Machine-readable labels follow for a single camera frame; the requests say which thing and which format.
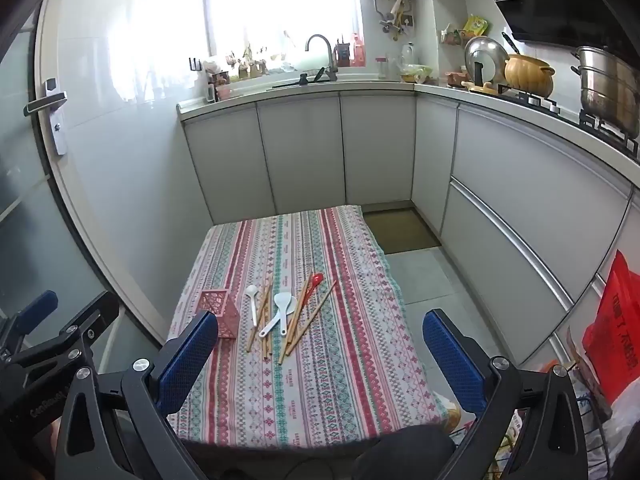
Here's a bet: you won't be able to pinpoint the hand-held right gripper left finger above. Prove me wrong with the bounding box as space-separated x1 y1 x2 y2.
52 309 219 480

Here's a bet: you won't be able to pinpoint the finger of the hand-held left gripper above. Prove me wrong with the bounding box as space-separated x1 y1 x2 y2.
7 291 121 396
0 290 59 356

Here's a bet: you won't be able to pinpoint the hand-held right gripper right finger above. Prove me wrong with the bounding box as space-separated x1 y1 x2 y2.
421 309 590 480

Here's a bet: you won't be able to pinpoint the pink utensil holder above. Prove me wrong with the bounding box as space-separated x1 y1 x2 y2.
201 287 237 339

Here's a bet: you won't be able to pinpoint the white rice paddle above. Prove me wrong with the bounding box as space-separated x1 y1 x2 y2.
273 291 293 337
258 307 297 339

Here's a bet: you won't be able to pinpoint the pile of wooden chopsticks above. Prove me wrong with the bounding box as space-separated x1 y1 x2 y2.
246 280 338 365

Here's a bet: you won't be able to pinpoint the white soup spoon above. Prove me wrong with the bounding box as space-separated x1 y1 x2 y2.
244 285 260 326

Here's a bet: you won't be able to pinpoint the frosted glass door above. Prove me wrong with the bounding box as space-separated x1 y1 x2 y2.
0 0 173 356

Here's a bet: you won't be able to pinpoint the patterned tablecloth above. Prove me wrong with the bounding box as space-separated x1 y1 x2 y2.
167 204 451 448

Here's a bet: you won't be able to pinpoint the dark cloth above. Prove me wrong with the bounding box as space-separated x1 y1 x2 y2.
350 425 457 480

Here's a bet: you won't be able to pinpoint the brown floor mat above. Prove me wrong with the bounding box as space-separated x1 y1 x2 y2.
362 209 442 255

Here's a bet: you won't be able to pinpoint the red plastic bag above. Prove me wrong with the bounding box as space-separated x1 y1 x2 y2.
581 250 640 406

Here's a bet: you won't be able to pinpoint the white plastic bag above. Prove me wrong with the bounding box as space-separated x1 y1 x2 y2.
600 390 640 480

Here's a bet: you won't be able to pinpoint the white kitchen cabinets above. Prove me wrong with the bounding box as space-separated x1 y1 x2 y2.
176 80 640 401

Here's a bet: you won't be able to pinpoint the gas stove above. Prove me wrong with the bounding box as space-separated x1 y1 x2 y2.
495 87 640 161

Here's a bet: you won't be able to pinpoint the bag of green vegetables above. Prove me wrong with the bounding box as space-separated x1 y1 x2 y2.
400 62 436 83

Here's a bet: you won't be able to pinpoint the windowsill ornaments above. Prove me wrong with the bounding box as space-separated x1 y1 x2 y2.
225 45 271 78

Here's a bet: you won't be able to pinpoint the yellow ceramic pot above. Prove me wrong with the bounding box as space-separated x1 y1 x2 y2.
502 52 557 98

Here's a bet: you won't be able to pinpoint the steel wok lid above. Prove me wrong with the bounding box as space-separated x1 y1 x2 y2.
464 36 511 86

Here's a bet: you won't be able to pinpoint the steel steamer pot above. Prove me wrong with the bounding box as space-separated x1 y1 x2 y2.
572 46 640 133

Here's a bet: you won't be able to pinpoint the curved metal faucet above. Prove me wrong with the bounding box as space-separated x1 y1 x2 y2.
305 34 340 81

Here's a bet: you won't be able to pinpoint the yellow snack bag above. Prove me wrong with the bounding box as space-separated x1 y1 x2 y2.
462 14 488 38

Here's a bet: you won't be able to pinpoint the kitchen window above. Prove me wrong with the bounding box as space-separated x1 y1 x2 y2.
205 0 366 58

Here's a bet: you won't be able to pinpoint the silver door handle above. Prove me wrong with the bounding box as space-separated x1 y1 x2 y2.
22 77 68 156

